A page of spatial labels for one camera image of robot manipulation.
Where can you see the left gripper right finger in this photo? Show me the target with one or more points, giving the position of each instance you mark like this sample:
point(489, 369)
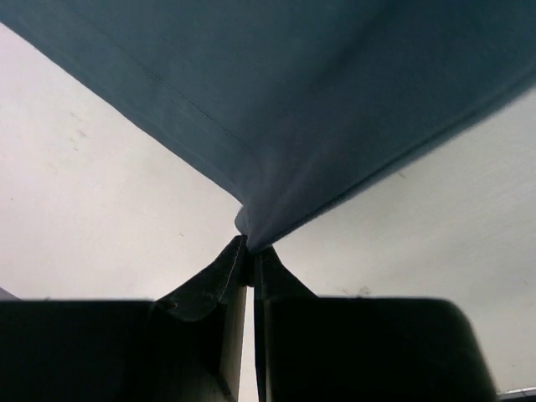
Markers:
point(327, 348)

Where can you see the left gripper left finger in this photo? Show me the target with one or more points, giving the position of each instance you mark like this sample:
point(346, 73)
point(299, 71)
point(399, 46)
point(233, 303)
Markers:
point(185, 346)

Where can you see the blue t shirt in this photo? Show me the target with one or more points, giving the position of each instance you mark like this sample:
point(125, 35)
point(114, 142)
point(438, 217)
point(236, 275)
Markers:
point(292, 107)

